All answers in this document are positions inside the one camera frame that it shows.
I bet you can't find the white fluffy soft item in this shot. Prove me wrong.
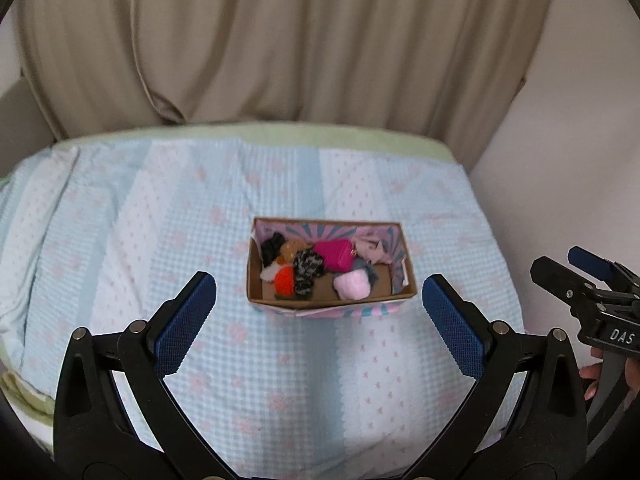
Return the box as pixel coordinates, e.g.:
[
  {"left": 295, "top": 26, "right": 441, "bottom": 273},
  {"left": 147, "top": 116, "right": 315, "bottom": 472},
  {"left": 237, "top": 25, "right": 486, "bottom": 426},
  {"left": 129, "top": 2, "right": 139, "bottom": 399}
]
[{"left": 259, "top": 261, "right": 283, "bottom": 283}]

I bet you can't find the brown plush bear toy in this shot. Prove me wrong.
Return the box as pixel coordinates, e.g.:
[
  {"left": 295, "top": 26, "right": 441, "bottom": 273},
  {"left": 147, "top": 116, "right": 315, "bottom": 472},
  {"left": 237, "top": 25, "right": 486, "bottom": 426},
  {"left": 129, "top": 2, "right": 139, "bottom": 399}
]
[{"left": 277, "top": 238, "right": 310, "bottom": 264}]

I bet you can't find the beige curtain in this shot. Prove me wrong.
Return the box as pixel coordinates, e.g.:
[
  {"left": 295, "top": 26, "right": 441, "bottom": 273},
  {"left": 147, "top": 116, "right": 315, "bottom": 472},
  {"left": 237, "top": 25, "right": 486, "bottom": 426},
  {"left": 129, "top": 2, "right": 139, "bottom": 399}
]
[{"left": 13, "top": 0, "right": 551, "bottom": 168}]

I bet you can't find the light blue checkered blanket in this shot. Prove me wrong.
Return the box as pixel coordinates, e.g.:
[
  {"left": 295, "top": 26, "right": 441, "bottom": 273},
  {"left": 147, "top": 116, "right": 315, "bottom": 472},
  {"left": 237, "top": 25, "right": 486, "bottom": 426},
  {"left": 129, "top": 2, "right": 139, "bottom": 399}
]
[{"left": 1, "top": 139, "right": 523, "bottom": 479}]

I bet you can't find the grey blue fleece sock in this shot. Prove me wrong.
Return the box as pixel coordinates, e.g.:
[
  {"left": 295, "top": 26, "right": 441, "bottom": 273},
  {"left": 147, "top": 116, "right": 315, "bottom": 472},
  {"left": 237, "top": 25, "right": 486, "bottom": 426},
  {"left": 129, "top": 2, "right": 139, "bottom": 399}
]
[{"left": 352, "top": 257, "right": 380, "bottom": 287}]

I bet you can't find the beige pink printed cloth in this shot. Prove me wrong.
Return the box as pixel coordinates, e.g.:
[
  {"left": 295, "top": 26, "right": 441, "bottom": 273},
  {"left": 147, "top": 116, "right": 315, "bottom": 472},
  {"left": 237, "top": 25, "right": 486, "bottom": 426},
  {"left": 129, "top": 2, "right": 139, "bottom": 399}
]
[{"left": 352, "top": 236, "right": 393, "bottom": 264}]

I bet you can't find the light green mattress sheet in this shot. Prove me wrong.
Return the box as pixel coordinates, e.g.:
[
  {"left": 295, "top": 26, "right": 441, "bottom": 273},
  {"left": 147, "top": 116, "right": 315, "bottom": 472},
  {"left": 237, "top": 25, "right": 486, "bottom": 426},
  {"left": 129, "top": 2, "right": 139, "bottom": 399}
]
[{"left": 53, "top": 122, "right": 456, "bottom": 164}]

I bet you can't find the pink teal cardboard box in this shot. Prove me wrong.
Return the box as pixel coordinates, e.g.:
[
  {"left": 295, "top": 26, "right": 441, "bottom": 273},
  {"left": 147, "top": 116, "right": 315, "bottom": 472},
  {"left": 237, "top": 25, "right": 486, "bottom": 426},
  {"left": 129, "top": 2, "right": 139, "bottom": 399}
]
[{"left": 246, "top": 217, "right": 416, "bottom": 318}]

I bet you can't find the person's right hand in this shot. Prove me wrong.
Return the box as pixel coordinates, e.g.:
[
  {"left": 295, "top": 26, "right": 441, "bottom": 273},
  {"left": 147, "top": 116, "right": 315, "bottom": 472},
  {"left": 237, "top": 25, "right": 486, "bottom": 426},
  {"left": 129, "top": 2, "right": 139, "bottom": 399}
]
[{"left": 579, "top": 346, "right": 640, "bottom": 401}]

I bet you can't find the orange fluffy pompom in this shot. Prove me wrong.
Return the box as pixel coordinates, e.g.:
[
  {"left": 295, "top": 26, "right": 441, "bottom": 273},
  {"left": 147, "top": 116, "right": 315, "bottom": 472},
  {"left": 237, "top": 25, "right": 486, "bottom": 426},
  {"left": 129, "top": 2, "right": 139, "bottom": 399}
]
[{"left": 273, "top": 266, "right": 295, "bottom": 298}]

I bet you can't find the pink fluffy soft item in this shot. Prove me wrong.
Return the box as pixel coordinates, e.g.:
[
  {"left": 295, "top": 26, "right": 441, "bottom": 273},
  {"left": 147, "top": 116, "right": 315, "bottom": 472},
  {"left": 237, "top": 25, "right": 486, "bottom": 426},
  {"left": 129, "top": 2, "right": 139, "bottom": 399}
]
[{"left": 333, "top": 269, "right": 371, "bottom": 301}]

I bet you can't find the magenta zip pouch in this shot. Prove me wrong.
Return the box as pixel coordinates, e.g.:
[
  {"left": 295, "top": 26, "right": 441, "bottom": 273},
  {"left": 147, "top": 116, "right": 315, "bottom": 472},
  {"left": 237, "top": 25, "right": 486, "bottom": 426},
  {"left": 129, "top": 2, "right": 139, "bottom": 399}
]
[{"left": 312, "top": 238, "right": 357, "bottom": 273}]

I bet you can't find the black printed fabric scrunchie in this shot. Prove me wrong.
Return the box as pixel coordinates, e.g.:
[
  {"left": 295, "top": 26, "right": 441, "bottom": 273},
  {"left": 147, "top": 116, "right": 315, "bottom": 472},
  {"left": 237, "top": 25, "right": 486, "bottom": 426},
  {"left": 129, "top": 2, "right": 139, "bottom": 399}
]
[{"left": 293, "top": 248, "right": 326, "bottom": 300}]

